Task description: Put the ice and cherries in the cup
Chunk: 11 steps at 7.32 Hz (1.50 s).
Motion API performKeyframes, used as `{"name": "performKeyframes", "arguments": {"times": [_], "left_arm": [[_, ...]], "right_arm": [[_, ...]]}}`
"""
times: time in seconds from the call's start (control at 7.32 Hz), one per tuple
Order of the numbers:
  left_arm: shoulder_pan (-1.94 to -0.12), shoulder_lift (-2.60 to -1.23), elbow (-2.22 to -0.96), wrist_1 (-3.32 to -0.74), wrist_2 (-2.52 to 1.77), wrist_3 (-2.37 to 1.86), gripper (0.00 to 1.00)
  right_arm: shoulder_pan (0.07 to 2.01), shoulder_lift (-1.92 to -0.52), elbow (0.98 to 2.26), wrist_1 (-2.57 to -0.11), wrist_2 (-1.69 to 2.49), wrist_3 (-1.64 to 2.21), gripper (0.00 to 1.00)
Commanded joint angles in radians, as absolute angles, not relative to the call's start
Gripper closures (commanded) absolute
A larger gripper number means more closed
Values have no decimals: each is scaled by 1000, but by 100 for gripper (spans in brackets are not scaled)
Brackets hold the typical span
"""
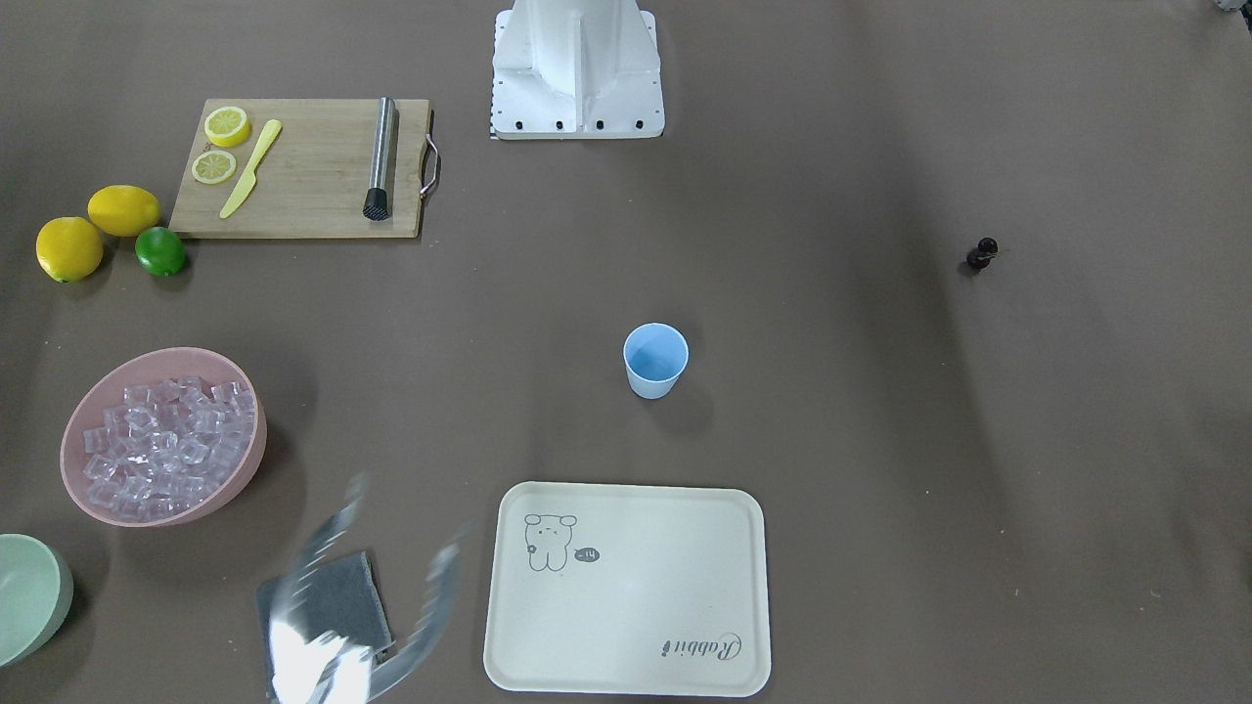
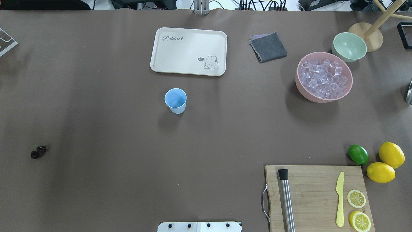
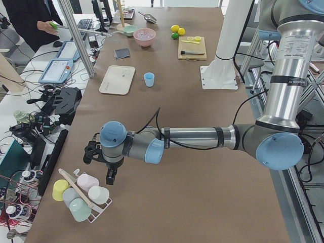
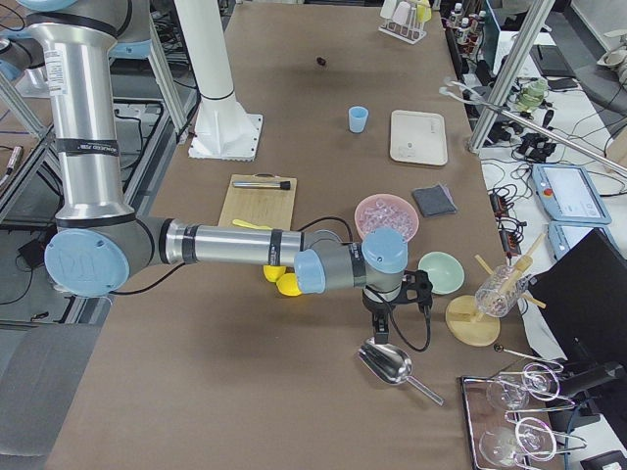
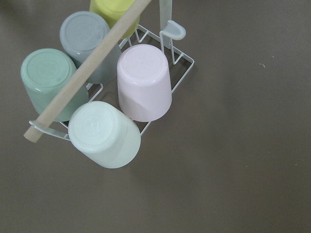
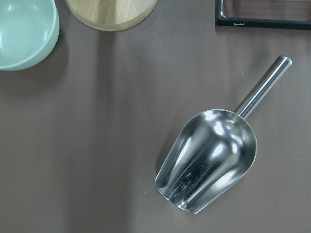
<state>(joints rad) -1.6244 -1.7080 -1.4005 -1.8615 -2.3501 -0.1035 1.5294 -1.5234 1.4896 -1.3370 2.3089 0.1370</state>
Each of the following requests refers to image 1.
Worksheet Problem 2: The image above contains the dark cherries pair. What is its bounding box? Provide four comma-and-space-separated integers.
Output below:
965, 237, 999, 272

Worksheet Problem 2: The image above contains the light blue plastic cup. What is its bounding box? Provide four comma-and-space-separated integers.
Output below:
622, 322, 690, 400

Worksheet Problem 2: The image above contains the steel ice scoop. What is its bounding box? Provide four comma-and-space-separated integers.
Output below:
255, 475, 464, 703

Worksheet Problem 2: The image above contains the pile of clear ice cubes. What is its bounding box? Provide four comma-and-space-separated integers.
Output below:
78, 375, 260, 524

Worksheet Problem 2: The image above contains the cream rabbit tray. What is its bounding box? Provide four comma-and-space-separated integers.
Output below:
483, 481, 772, 698

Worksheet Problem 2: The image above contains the steel muddler black tip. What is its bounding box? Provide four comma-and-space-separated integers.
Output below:
362, 96, 398, 222

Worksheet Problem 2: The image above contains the wooden cutting board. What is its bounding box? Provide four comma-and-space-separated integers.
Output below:
168, 98, 433, 241

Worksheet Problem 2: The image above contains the grey folded cloth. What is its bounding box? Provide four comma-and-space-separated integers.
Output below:
305, 550, 393, 665

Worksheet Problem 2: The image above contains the yellow plastic knife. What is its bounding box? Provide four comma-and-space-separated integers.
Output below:
218, 119, 283, 219

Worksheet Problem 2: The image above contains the lower lemon slice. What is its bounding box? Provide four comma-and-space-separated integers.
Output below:
189, 149, 238, 185

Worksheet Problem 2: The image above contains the lemon slice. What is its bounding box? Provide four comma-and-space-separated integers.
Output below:
202, 106, 250, 149
189, 149, 238, 185

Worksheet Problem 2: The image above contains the upper lemon slice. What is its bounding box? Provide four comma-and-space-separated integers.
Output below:
202, 106, 250, 149

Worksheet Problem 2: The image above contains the pink bowl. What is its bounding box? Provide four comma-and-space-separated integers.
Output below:
60, 347, 268, 529

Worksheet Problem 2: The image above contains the green lime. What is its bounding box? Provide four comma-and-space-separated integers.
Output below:
134, 225, 188, 277

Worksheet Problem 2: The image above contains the yellow lemon near board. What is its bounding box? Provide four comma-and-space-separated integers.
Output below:
88, 184, 162, 238

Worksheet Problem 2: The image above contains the yellow lemon outer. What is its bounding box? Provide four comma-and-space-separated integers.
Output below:
35, 217, 104, 284

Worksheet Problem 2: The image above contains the mint green bowl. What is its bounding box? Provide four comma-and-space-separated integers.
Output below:
1, 534, 74, 666

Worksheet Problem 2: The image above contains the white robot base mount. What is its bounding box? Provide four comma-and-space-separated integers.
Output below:
490, 1, 666, 140

